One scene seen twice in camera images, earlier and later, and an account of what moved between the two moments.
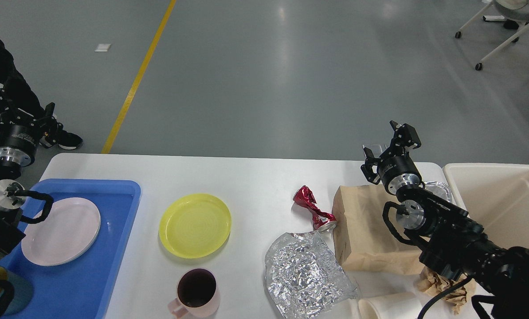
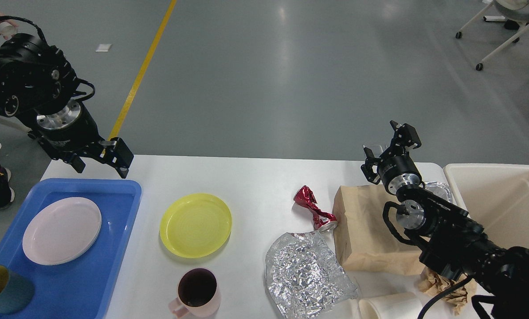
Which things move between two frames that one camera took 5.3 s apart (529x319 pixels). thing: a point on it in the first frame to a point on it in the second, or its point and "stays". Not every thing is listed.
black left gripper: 12,143 to 70,130
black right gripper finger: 405,138 stays
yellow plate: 194,226 stays
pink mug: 197,295 stays
